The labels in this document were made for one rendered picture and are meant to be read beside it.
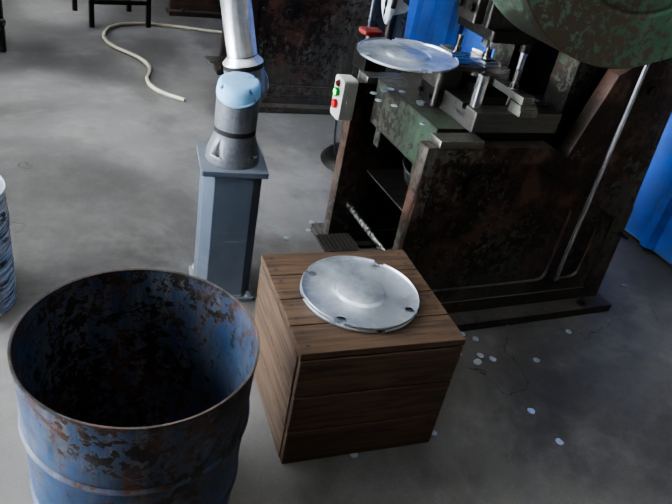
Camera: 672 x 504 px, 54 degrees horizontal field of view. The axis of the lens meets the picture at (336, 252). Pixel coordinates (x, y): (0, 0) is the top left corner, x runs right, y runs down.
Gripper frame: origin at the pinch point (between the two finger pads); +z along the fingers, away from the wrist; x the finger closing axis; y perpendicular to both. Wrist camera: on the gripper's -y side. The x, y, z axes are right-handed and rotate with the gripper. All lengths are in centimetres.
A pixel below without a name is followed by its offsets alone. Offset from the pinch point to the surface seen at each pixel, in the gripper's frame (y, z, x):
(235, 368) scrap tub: -53, 54, -69
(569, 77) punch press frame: 54, 8, -17
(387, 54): 3.1, 9.4, -0.2
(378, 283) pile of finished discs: -12, 51, -50
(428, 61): 13.3, 9.0, -5.5
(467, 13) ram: 25.1, -3.6, -0.4
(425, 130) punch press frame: 12.9, 26.0, -13.7
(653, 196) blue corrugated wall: 149, 66, 12
